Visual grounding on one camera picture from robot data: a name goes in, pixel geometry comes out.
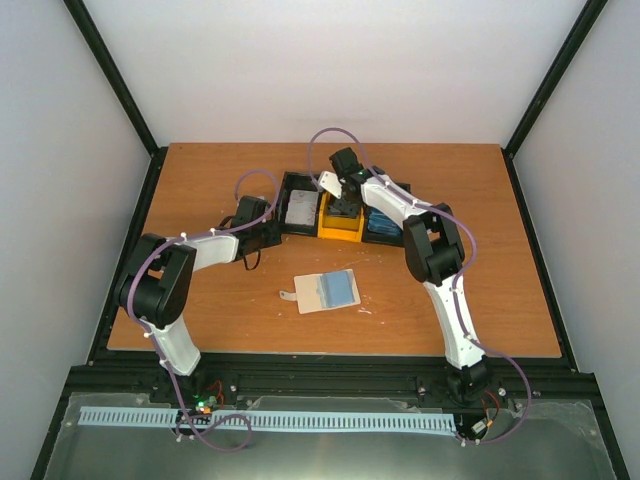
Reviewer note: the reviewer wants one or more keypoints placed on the black frame post left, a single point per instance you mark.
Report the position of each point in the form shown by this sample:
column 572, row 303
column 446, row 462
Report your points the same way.
column 88, row 29

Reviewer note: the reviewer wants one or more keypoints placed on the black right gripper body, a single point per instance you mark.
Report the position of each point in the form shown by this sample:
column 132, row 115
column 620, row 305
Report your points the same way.
column 350, row 209

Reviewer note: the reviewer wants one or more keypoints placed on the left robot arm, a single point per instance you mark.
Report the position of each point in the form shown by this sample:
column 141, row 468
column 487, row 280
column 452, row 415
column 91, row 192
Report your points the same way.
column 154, row 286

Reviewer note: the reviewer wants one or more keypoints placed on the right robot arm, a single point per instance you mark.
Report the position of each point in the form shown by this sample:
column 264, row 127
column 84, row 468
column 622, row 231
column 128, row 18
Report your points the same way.
column 434, row 255

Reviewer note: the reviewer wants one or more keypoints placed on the black front frame rail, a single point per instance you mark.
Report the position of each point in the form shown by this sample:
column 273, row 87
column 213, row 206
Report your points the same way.
column 426, row 383

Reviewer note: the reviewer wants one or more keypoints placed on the black frame post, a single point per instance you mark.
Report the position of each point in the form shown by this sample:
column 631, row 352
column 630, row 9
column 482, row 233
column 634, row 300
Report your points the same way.
column 571, row 45
column 88, row 29

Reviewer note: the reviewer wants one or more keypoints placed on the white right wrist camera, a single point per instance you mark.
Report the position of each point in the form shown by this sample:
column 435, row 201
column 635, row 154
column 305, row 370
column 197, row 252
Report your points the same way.
column 330, row 182

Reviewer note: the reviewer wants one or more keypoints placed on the black card bin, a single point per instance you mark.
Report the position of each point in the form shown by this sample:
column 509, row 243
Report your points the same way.
column 375, row 195
column 290, row 181

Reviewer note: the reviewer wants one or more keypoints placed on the blue card stack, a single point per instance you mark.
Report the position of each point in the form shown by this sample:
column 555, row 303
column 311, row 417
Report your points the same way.
column 380, row 224

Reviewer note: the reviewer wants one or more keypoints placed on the black right card bin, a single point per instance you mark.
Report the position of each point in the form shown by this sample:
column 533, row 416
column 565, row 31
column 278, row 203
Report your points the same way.
column 375, row 195

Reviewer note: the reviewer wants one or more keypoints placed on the yellow middle card bin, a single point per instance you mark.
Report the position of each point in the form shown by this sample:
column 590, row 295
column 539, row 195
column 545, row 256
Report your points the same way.
column 337, row 227

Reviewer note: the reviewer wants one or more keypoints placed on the beige card holder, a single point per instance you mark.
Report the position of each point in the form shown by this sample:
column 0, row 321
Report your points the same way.
column 323, row 292

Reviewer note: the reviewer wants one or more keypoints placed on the light blue cable duct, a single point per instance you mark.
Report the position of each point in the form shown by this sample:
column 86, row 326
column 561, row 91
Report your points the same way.
column 273, row 421

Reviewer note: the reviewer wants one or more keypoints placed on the black left card bin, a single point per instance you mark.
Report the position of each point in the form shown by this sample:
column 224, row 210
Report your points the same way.
column 290, row 181

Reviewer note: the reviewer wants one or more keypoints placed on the white card stack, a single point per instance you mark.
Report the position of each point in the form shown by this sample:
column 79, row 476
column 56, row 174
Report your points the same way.
column 302, row 208

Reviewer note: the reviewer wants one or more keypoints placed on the black frame post right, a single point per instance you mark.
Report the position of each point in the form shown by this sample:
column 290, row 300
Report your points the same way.
column 571, row 45

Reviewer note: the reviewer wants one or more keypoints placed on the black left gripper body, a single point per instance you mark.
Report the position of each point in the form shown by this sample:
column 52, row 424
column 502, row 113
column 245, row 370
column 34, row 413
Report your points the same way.
column 271, row 239

